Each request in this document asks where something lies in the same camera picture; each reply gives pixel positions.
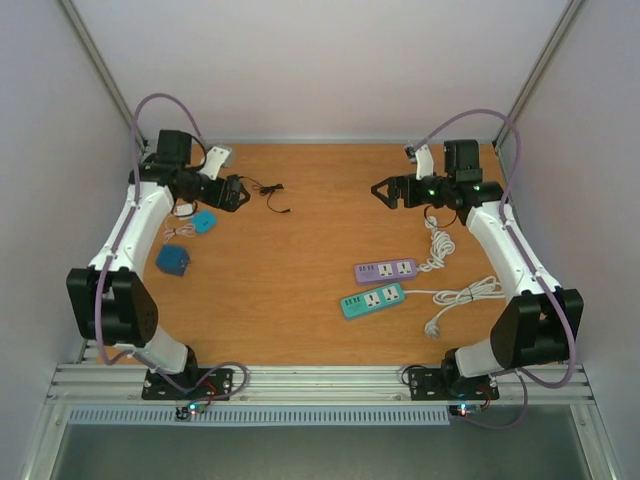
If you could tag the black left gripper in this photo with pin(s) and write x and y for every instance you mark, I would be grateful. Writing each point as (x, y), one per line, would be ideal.
(217, 199)

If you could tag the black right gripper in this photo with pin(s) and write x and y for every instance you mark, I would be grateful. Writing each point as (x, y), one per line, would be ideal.
(405, 186)

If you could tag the black power adapter with cable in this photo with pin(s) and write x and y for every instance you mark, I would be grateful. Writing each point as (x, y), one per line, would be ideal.
(266, 191)

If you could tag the light blue adapter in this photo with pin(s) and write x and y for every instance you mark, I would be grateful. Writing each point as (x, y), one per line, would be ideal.
(203, 222)

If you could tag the white charger with cable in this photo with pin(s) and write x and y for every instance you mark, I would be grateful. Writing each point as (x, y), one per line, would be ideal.
(179, 222)

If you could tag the purple power strip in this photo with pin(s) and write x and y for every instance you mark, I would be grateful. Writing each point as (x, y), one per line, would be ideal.
(385, 271)

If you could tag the blue cube socket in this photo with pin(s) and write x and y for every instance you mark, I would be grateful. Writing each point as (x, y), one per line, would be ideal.
(172, 260)

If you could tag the teal power strip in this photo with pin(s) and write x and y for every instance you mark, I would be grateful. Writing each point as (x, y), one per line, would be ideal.
(371, 301)

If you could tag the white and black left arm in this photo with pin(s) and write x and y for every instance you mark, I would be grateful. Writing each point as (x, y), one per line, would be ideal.
(110, 302)

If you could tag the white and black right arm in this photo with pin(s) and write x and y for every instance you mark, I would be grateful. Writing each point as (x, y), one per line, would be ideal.
(536, 333)

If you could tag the right controller board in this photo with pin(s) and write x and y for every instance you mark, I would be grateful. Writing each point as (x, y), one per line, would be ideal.
(465, 409)

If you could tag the controller board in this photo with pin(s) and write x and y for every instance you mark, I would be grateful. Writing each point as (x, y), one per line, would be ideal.
(465, 409)
(190, 411)

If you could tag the left controller board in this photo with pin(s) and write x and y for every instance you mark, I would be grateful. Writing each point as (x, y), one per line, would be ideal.
(190, 411)

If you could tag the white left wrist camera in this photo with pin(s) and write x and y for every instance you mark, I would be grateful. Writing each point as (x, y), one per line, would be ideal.
(218, 157)

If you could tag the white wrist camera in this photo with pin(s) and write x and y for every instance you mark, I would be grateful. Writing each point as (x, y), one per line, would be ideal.
(218, 157)
(422, 158)

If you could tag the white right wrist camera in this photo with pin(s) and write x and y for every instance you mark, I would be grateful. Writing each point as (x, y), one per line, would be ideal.
(422, 158)

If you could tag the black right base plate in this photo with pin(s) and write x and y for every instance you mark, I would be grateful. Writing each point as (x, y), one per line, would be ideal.
(430, 384)

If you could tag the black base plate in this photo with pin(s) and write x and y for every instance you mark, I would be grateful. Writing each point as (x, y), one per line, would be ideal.
(217, 384)
(430, 384)

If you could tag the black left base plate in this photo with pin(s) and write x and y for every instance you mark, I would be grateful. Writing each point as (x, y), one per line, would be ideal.
(217, 384)

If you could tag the aluminium front rail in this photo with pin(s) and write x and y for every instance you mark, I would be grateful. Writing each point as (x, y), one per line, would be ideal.
(302, 385)

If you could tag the slotted grey cable duct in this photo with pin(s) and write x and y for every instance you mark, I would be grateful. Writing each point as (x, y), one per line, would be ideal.
(261, 416)

